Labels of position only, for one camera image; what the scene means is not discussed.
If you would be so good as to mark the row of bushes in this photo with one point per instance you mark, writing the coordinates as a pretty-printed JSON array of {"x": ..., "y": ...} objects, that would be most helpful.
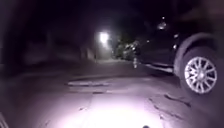
[{"x": 125, "y": 50}]

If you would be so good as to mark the street lamp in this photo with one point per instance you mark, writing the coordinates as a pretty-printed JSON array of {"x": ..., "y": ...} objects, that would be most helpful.
[{"x": 104, "y": 37}]

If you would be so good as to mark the grey asphalt road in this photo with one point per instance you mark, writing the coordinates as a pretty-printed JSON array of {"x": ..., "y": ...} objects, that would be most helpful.
[{"x": 100, "y": 100}]

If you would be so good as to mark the robot's own part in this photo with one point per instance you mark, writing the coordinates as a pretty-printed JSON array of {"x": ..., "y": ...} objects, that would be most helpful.
[{"x": 145, "y": 126}]

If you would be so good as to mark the dark car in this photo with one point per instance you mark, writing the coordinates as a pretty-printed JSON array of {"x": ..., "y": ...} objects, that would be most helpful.
[{"x": 186, "y": 50}]

